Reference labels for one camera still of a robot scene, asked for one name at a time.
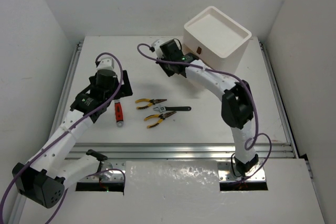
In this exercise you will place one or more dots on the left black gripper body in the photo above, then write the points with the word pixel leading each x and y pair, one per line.
pixel 126 86

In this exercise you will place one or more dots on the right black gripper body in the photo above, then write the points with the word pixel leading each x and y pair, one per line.
pixel 168 68

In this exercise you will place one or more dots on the white drawer cabinet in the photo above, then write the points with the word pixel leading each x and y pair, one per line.
pixel 216 39

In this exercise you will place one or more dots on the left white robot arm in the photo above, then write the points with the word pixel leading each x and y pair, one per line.
pixel 43 179

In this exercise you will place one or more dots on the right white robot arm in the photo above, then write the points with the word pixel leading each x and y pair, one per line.
pixel 236 107

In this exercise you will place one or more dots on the red adjustable wrench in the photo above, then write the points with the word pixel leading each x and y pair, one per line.
pixel 118 113

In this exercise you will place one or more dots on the yellow pliers upper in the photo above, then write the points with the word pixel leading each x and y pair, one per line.
pixel 150 102

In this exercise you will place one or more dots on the yellow pliers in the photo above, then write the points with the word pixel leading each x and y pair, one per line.
pixel 150 102
pixel 160 118

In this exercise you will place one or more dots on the black adjustable wrench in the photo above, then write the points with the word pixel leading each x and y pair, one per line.
pixel 161 108

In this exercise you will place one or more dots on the yellow pliers lower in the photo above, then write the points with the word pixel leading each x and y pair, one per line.
pixel 160 118

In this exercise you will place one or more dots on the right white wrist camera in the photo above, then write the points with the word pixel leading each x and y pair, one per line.
pixel 156 45

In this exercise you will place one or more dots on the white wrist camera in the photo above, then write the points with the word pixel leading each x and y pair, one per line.
pixel 105 64
pixel 156 45

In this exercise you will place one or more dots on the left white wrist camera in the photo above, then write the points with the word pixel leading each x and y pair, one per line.
pixel 105 64

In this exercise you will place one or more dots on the aluminium table frame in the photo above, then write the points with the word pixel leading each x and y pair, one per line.
pixel 183 170

